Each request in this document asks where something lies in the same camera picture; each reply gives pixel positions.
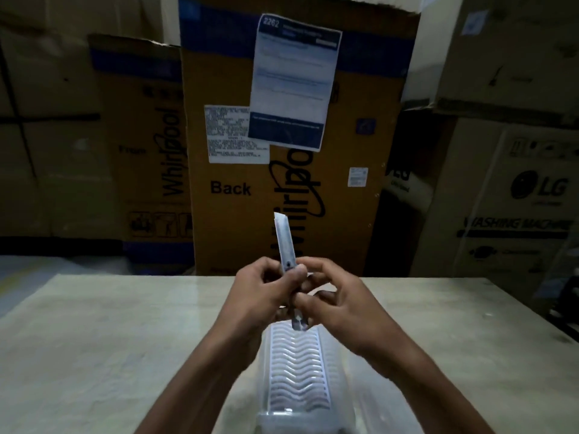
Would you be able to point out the person's left hand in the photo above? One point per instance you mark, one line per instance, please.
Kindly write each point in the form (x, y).
(246, 302)

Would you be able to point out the person's right hand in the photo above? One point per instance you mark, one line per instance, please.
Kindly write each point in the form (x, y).
(357, 311)

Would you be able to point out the person's right thumb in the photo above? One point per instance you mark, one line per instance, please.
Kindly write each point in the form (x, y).
(312, 307)

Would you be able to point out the person's left thumb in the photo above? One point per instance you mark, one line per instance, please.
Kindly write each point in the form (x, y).
(295, 284)

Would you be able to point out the person's left forearm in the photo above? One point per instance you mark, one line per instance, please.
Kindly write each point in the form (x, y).
(203, 388)

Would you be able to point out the person's right forearm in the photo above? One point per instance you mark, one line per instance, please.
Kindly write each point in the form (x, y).
(420, 388)

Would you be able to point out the clear plastic slotted box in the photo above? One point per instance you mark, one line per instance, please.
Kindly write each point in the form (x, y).
(298, 379)

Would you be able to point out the large orange blue-banded cardboard box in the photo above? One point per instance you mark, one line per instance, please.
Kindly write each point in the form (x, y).
(253, 212)

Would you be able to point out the small white sticker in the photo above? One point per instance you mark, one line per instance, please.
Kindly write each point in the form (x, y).
(357, 177)

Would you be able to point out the white printed label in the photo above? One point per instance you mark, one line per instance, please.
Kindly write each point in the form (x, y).
(226, 133)

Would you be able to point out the small blue sticker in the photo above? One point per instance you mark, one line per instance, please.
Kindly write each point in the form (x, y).
(365, 126)

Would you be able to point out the narrow orange blue-banded cardboard box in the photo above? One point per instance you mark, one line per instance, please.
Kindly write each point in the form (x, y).
(144, 176)

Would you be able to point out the blue and white paper sheet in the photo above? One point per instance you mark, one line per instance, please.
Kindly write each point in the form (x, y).
(294, 81)

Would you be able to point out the brown black-printed cardboard box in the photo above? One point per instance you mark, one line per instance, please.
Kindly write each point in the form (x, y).
(502, 207)

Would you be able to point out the pale brown cardboard box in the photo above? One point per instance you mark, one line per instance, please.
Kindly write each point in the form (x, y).
(506, 54)

